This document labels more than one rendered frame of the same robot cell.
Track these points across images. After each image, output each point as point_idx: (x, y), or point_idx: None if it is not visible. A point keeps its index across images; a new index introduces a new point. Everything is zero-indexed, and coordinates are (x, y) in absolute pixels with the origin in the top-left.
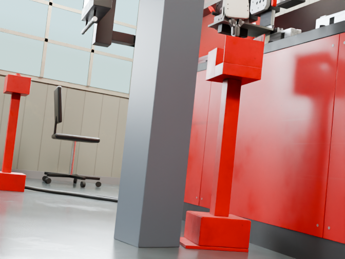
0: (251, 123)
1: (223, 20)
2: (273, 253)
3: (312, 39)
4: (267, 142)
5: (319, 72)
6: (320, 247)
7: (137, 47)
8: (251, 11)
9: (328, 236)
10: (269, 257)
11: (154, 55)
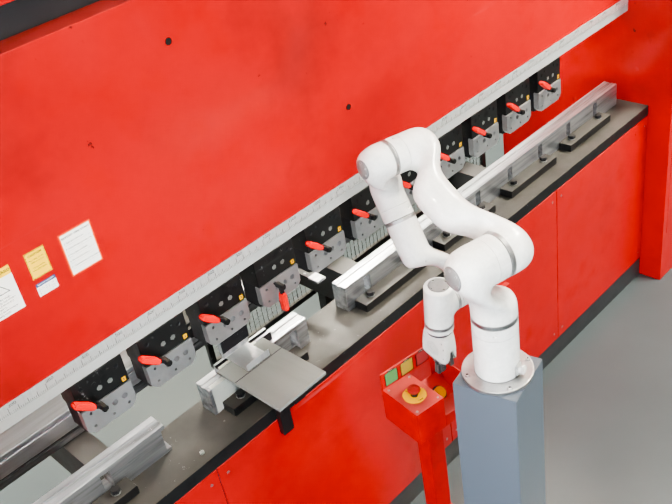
0: (341, 450)
1: (453, 364)
2: (424, 502)
3: (407, 311)
4: (373, 441)
5: (422, 334)
6: (451, 448)
7: (522, 468)
8: (214, 342)
9: (457, 434)
10: (455, 497)
11: (540, 448)
